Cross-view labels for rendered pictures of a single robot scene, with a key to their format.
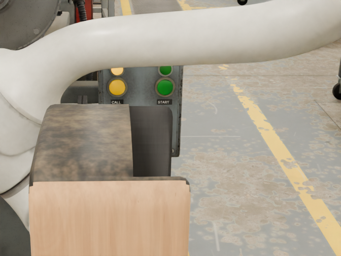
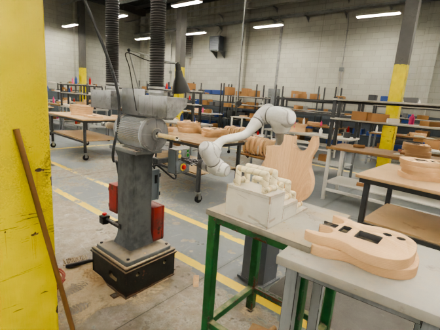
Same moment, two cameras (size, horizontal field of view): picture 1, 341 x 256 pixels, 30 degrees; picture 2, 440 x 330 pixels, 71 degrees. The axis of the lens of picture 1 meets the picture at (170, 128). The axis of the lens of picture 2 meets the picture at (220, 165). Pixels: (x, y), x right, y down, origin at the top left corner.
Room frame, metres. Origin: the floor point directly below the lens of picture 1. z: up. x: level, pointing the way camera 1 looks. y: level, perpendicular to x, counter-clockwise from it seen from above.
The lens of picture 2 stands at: (-0.82, 1.56, 1.55)
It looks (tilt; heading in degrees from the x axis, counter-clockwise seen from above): 12 degrees down; 316
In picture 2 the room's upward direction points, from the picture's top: 4 degrees clockwise
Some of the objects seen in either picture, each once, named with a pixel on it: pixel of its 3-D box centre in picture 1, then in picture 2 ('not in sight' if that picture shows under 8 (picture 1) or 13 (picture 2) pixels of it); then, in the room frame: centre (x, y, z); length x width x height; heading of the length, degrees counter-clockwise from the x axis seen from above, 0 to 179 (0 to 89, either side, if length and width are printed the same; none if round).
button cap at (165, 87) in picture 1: (164, 86); not in sight; (1.15, 0.01, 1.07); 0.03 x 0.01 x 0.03; 97
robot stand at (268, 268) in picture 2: not in sight; (262, 241); (0.67, -0.48, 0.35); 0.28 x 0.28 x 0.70; 89
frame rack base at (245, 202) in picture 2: not in sight; (254, 203); (0.15, 0.33, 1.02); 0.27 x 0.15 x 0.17; 7
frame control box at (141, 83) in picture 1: (124, 105); (171, 162); (1.25, 0.10, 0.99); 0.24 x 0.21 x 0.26; 7
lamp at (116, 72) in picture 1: (116, 69); not in sight; (1.13, 0.10, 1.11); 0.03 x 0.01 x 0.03; 97
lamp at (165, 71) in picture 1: (165, 69); not in sight; (1.14, 0.01, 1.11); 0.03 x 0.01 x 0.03; 97
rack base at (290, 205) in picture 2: not in sight; (268, 203); (0.17, 0.18, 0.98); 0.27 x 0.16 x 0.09; 7
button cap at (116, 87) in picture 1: (116, 86); not in sight; (1.14, 0.10, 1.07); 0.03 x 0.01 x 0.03; 97
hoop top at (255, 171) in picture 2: not in sight; (252, 171); (0.15, 0.38, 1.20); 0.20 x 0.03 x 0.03; 6
